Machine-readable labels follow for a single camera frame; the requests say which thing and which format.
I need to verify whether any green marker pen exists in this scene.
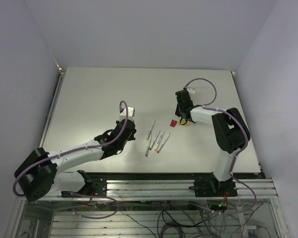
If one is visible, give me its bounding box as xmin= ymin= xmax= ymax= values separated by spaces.
xmin=149 ymin=130 xmax=161 ymax=150

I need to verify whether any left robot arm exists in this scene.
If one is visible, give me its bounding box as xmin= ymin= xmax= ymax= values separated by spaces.
xmin=14 ymin=119 xmax=137 ymax=201

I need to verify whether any purple marker pen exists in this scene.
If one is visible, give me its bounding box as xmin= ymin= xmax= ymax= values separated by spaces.
xmin=145 ymin=134 xmax=152 ymax=157

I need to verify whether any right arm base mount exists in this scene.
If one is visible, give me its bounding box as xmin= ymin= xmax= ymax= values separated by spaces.
xmin=189 ymin=173 xmax=237 ymax=197

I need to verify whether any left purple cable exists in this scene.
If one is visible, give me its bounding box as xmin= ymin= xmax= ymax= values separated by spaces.
xmin=12 ymin=100 xmax=129 ymax=219

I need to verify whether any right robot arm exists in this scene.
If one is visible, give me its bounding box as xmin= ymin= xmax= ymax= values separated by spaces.
xmin=175 ymin=89 xmax=250 ymax=196

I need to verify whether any aluminium frame rail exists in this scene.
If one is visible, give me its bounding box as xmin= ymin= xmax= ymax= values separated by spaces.
xmin=17 ymin=179 xmax=279 ymax=201

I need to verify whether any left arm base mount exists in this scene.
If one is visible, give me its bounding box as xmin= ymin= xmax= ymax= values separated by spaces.
xmin=60 ymin=170 xmax=107 ymax=198

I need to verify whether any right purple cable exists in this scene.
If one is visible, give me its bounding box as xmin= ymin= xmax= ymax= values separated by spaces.
xmin=182 ymin=78 xmax=258 ymax=215

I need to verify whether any purple cable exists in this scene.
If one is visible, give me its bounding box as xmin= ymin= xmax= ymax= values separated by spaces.
xmin=182 ymin=78 xmax=258 ymax=215
xmin=12 ymin=100 xmax=129 ymax=219

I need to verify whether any orange marker pen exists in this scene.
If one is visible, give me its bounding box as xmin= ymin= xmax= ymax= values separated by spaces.
xmin=147 ymin=120 xmax=156 ymax=140

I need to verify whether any yellow marker pen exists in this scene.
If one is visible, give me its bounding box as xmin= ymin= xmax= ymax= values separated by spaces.
xmin=154 ymin=130 xmax=165 ymax=152

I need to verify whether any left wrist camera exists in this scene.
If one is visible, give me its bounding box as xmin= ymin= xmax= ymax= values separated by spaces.
xmin=119 ymin=107 xmax=135 ymax=121

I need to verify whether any red marker pen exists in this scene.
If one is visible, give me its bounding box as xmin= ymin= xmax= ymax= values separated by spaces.
xmin=156 ymin=133 xmax=171 ymax=153

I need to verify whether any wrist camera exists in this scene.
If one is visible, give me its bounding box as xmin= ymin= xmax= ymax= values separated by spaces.
xmin=186 ymin=87 xmax=196 ymax=95
xmin=119 ymin=107 xmax=135 ymax=121

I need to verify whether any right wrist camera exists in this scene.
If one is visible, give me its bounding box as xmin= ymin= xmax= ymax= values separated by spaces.
xmin=186 ymin=87 xmax=196 ymax=95

